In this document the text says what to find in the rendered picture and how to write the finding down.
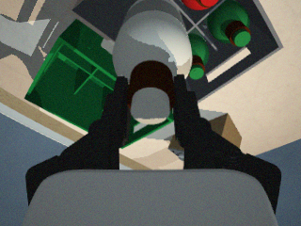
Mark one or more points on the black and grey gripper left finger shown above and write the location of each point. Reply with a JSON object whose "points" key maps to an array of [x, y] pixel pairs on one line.
{"points": [[98, 149]]}

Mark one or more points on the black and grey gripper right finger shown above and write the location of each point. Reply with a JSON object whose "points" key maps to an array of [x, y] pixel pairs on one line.
{"points": [[205, 149]]}

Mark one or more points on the green crate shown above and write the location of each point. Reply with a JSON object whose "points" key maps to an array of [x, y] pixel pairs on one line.
{"points": [[77, 95]]}

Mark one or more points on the red bottle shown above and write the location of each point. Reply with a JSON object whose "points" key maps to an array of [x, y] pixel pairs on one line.
{"points": [[199, 4]]}

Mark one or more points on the grey bottle crate with dividers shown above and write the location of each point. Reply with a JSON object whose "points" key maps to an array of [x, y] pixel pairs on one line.
{"points": [[105, 17]]}

